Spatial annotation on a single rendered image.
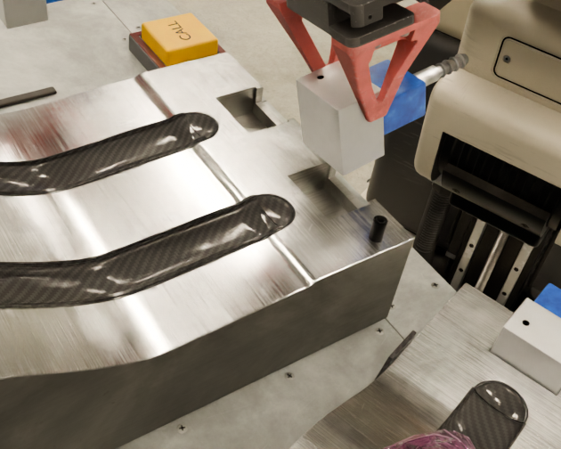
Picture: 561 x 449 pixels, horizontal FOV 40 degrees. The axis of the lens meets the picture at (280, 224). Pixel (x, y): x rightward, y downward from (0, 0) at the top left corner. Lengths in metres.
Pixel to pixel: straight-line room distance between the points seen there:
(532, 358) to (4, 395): 0.32
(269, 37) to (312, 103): 1.96
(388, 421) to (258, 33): 2.10
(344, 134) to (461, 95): 0.39
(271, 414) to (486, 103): 0.47
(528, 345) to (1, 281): 0.33
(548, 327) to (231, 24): 2.08
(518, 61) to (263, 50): 1.60
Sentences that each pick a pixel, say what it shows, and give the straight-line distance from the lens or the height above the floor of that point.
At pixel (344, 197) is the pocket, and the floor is 0.87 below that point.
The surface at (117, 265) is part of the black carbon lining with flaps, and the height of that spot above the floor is 0.88.
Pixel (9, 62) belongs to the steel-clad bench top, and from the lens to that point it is 0.85.
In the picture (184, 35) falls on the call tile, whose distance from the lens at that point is 0.82.
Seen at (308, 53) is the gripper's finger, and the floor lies 0.99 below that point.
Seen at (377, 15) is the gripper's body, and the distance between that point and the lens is 0.44.
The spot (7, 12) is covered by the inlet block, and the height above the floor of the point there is 0.92.
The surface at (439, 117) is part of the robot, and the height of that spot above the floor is 0.76.
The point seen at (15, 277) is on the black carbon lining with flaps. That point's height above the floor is 0.90.
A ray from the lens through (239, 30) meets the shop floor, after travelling 2.50.
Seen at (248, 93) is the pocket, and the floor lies 0.88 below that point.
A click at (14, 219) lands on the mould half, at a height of 0.90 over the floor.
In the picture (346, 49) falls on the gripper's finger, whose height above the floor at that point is 1.03.
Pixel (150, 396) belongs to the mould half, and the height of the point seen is 0.84.
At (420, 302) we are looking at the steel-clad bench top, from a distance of 0.63.
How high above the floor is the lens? 1.26
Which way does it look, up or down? 44 degrees down
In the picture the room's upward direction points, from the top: 9 degrees clockwise
